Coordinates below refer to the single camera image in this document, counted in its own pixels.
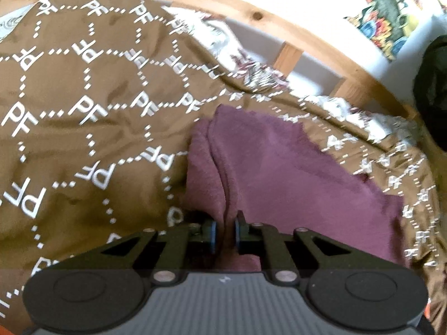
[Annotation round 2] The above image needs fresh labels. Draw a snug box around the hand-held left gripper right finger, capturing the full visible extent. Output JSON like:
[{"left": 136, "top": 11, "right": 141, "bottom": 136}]
[{"left": 234, "top": 212, "right": 396, "bottom": 284}]

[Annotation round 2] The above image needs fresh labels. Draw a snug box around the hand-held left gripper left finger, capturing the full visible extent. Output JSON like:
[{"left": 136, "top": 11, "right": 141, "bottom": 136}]
[{"left": 52, "top": 221, "right": 221, "bottom": 284}]

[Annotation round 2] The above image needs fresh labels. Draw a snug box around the maroon garment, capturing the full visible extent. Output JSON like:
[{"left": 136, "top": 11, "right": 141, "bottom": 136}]
[{"left": 180, "top": 105, "right": 414, "bottom": 273}]

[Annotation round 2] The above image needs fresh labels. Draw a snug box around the brown printed blanket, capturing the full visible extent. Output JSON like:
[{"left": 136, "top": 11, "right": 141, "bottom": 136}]
[{"left": 0, "top": 0, "right": 443, "bottom": 335}]

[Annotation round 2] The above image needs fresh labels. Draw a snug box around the white patterned bedsheet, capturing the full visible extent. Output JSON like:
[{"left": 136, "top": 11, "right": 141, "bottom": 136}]
[{"left": 0, "top": 2, "right": 421, "bottom": 147}]

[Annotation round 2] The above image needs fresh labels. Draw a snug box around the dark cloth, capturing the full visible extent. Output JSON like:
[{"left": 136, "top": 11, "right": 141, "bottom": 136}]
[{"left": 412, "top": 36, "right": 447, "bottom": 147}]

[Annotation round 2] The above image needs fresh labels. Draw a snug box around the wooden bed frame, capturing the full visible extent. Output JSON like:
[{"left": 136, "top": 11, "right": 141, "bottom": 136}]
[{"left": 0, "top": 0, "right": 425, "bottom": 123}]

